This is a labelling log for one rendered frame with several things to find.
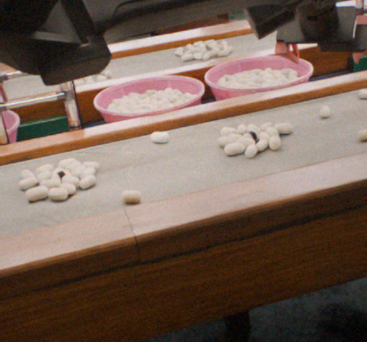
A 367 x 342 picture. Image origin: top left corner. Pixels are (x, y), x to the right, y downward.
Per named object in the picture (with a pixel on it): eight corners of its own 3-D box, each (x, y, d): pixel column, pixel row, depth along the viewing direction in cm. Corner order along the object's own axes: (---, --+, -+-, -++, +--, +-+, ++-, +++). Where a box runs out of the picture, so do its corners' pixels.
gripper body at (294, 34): (352, 47, 85) (348, 16, 78) (285, 49, 89) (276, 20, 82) (357, 12, 87) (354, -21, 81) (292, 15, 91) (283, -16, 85)
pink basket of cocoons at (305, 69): (333, 112, 134) (333, 74, 130) (228, 135, 129) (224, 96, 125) (285, 83, 158) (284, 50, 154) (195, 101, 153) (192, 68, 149)
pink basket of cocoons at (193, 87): (230, 125, 135) (227, 87, 131) (138, 163, 122) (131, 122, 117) (167, 102, 155) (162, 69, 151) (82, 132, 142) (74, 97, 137)
